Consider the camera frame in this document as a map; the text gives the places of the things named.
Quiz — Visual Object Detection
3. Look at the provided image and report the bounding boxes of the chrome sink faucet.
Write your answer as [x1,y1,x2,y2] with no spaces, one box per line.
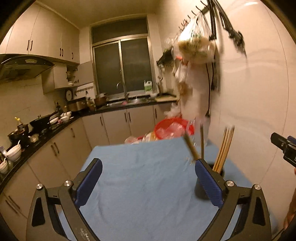
[116,81,130,103]

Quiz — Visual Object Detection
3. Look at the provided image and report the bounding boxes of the hanging plastic bag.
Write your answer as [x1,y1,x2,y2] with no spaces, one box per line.
[173,13,216,64]

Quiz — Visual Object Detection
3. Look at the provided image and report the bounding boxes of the black power cable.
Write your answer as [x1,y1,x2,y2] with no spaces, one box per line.
[204,62,215,118]

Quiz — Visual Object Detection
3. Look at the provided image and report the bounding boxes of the green detergent jug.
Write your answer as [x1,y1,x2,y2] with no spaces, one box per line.
[144,80,153,93]

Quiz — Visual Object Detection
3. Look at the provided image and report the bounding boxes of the black chopstick holder cup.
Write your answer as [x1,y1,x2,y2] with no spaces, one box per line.
[195,161,225,202]

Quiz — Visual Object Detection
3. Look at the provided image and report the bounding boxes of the stainless rice cooker box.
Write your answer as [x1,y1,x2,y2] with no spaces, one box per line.
[67,97,88,111]

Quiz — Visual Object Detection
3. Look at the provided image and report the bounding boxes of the yellow cap oil bottle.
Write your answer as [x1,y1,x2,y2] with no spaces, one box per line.
[15,116,24,132]

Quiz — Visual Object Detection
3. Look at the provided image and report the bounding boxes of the blue towel table cover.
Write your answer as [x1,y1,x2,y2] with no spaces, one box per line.
[58,136,278,241]

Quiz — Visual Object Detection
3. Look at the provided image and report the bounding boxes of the kitchen window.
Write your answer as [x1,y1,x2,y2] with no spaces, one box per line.
[91,17,154,97]

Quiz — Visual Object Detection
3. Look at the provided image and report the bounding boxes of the white bowl on counter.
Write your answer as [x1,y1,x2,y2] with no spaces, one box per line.
[6,144,22,162]

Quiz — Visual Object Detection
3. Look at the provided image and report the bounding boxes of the person right hand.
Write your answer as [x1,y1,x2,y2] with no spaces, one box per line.
[283,189,296,230]

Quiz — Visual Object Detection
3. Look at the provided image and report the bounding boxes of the black wok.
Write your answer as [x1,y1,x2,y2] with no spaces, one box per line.
[30,111,58,133]

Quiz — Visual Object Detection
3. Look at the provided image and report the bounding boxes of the range hood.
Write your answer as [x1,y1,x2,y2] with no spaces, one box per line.
[1,54,54,82]

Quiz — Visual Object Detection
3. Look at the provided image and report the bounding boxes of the red plastic basket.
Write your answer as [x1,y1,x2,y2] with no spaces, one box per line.
[154,118,195,140]

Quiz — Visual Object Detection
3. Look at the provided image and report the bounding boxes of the lower kitchen cabinets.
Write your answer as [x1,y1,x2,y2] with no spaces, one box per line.
[1,101,171,240]

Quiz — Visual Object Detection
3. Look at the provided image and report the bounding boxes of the metal cooking pot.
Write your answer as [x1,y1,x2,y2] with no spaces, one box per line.
[94,93,107,107]

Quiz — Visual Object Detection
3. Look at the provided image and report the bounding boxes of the clear glass mug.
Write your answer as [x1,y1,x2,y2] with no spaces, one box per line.
[187,116,210,147]

